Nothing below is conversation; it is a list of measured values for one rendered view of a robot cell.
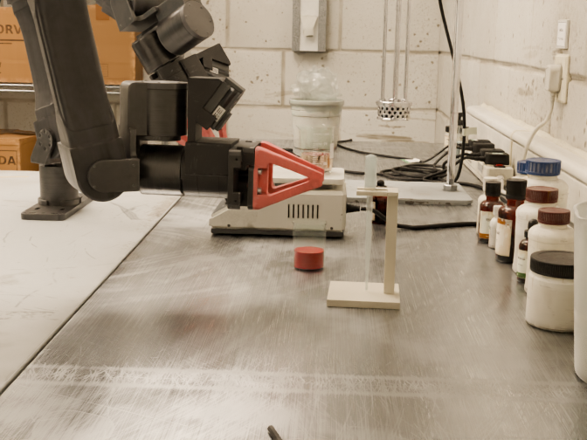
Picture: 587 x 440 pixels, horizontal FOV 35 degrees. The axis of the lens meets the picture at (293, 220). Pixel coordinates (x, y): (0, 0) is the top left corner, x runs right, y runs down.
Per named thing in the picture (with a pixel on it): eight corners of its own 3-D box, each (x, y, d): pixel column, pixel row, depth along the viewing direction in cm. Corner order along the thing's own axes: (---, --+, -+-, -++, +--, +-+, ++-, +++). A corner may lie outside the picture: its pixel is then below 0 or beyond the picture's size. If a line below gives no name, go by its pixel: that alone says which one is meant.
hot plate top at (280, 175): (261, 182, 136) (261, 176, 136) (267, 170, 148) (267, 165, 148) (344, 185, 136) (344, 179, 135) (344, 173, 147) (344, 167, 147)
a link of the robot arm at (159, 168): (200, 133, 108) (141, 130, 108) (190, 138, 102) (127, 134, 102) (198, 192, 109) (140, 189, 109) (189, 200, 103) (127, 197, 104)
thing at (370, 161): (363, 194, 104) (365, 154, 103) (376, 194, 104) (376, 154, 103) (363, 195, 104) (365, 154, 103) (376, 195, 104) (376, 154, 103)
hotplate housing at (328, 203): (208, 235, 138) (208, 182, 136) (219, 217, 150) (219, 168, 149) (360, 240, 137) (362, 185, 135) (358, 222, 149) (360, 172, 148)
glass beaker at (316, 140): (330, 172, 144) (332, 120, 143) (336, 177, 139) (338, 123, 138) (292, 172, 144) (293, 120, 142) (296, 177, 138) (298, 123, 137)
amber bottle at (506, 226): (525, 257, 128) (530, 177, 126) (531, 264, 124) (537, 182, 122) (492, 255, 128) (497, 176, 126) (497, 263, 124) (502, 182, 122)
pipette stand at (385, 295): (326, 306, 103) (329, 190, 101) (330, 287, 111) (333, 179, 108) (399, 309, 102) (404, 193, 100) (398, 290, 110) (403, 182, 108)
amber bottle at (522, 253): (531, 277, 117) (535, 216, 116) (547, 283, 114) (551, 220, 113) (511, 279, 116) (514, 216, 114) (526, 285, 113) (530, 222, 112)
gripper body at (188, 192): (257, 140, 109) (194, 137, 110) (245, 150, 99) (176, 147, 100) (255, 195, 111) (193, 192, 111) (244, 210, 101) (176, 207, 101)
